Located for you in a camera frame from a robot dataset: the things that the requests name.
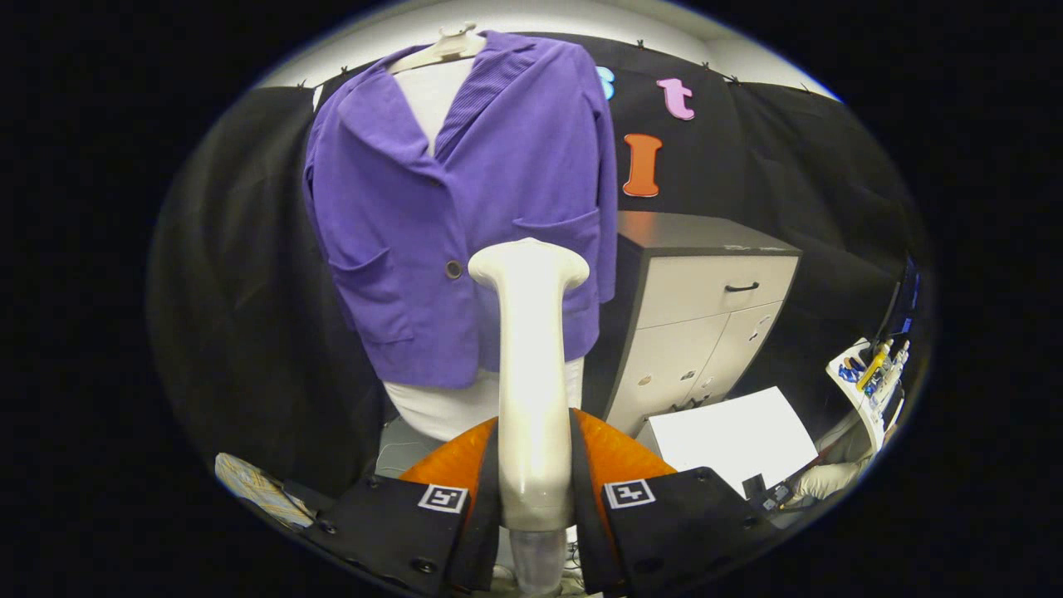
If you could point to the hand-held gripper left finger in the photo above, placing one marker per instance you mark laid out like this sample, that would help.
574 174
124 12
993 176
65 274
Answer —
484 531

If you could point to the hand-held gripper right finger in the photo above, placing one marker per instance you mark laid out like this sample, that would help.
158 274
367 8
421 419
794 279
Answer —
585 531

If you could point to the white garment steamer head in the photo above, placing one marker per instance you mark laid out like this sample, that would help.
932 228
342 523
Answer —
531 374

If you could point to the purple jacket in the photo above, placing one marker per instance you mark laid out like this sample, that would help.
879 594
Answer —
498 166

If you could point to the cream garment hanger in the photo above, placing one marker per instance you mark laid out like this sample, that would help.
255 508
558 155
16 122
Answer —
440 50

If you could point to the white paper sheet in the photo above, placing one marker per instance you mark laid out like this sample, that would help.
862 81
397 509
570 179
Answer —
731 432

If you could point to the small black device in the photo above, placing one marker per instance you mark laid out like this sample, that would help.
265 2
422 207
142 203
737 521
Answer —
760 490

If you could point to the patterned cloth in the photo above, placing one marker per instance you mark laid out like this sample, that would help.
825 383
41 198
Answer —
257 486

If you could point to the grey cabinet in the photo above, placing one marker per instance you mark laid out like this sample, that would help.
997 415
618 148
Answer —
706 291

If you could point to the white side table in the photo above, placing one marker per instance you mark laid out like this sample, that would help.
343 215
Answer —
855 399

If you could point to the yellow tool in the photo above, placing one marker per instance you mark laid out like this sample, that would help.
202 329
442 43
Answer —
874 365

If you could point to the black backdrop cloth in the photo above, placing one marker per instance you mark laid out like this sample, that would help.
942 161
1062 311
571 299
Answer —
249 291

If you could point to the dark monitor screen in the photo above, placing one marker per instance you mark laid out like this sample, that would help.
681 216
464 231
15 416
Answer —
909 299

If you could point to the row of black clips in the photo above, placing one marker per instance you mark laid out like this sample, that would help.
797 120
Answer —
639 43

